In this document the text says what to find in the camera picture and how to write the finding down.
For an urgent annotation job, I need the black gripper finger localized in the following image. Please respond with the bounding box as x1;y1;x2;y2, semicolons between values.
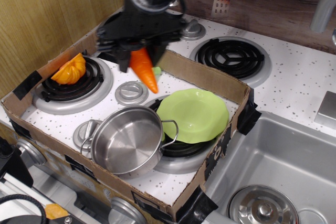
114;49;131;72
148;44;167;66

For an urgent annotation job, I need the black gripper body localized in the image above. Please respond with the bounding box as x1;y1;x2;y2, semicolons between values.
96;9;186;54

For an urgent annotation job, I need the orange toy carrot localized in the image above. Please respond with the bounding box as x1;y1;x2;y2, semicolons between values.
129;48;159;93

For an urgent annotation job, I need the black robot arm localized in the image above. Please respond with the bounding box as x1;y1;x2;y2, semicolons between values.
96;0;186;72

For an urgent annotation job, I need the light green plastic plate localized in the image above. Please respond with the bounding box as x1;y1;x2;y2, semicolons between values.
156;88;229;144

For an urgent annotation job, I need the green toy broccoli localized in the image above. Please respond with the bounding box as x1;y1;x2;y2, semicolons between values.
152;67;162;82

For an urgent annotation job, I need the silver centre stove knob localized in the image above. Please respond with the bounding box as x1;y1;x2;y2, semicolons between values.
115;81;149;106

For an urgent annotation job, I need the silver stove knob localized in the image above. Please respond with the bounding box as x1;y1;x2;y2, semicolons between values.
181;19;206;41
72;120;102;152
115;81;149;106

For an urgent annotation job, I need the silver back stove knob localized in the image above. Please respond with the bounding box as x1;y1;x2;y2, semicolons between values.
181;19;206;41

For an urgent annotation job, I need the front left stove burner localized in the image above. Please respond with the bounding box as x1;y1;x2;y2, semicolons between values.
33;56;113;115

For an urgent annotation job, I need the stove burner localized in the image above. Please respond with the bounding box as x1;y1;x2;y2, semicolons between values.
189;36;272;88
33;56;113;115
144;94;217;175

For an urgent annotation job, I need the orange toy pumpkin slice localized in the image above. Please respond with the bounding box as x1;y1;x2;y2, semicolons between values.
51;53;86;84

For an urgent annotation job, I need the back right stove burner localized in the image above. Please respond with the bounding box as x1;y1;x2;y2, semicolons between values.
189;36;272;88

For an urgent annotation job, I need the hanging silver slotted spatula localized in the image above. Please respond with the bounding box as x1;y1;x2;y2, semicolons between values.
211;0;230;18

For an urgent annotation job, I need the stainless steel pot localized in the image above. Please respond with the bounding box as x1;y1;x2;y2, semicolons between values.
85;105;170;179

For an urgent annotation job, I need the silver front stove knob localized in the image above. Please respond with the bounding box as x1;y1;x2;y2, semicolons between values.
72;120;102;152

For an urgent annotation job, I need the front right stove burner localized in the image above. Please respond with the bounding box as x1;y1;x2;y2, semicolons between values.
144;94;217;175

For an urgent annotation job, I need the silver oven knob left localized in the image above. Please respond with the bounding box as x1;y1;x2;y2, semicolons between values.
16;138;47;168

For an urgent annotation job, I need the silver oven knob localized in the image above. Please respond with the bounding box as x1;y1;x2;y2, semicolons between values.
16;138;47;168
108;197;147;224

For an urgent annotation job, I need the brown cardboard fence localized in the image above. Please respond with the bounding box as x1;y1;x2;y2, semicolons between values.
2;50;253;223

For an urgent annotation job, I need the silver oven knob right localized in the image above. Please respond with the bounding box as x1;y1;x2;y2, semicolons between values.
108;197;147;224

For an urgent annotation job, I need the black device at left edge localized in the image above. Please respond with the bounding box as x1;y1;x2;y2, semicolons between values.
1;137;34;188

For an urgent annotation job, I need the silver faucet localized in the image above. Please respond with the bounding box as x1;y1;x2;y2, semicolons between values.
310;0;335;33

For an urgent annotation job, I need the orange tape piece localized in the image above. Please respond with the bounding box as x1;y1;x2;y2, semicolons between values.
45;203;69;220

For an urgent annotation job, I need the silver sink basin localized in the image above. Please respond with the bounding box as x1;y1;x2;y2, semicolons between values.
205;112;335;223

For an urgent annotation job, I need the steel pot lid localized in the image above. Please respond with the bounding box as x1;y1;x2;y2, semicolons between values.
227;185;300;223

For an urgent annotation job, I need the silver faucet handle block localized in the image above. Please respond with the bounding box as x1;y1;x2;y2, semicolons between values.
314;91;336;130

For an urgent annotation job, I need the black cable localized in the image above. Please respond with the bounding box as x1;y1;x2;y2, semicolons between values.
0;194;48;224

